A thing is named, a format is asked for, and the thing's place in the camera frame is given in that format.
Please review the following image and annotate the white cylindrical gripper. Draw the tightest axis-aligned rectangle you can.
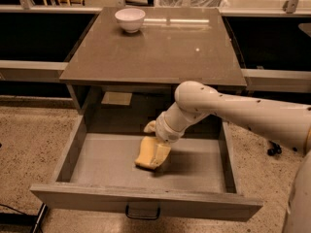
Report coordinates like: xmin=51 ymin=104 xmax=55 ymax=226
xmin=144 ymin=103 xmax=194 ymax=169

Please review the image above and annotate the yellow sponge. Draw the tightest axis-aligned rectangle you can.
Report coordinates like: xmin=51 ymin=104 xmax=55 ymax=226
xmin=134 ymin=136 xmax=160 ymax=170

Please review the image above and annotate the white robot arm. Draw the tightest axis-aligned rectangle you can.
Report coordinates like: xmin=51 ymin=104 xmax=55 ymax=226
xmin=140 ymin=81 xmax=311 ymax=233

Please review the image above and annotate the open grey top drawer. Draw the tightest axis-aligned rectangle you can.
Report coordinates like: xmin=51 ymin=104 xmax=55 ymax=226
xmin=31 ymin=116 xmax=262 ymax=221

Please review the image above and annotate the grey counter cabinet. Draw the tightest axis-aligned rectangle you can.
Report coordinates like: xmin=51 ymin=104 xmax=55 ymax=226
xmin=60 ymin=7 xmax=246 ymax=121

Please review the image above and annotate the black stand leg right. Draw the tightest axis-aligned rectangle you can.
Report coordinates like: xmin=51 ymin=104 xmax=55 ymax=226
xmin=267 ymin=141 xmax=282 ymax=156

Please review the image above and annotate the white ceramic bowl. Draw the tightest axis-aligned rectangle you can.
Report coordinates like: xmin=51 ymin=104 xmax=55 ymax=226
xmin=115 ymin=8 xmax=146 ymax=33

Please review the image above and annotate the black stand base left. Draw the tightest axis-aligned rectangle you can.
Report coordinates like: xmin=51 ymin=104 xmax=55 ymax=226
xmin=0 ymin=204 xmax=48 ymax=233

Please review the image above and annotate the black drawer handle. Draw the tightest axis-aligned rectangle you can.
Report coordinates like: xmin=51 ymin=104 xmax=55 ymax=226
xmin=124 ymin=205 xmax=161 ymax=220

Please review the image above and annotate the grey metal rail frame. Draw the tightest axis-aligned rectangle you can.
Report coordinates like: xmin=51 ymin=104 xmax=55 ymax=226
xmin=1 ymin=0 xmax=311 ymax=83

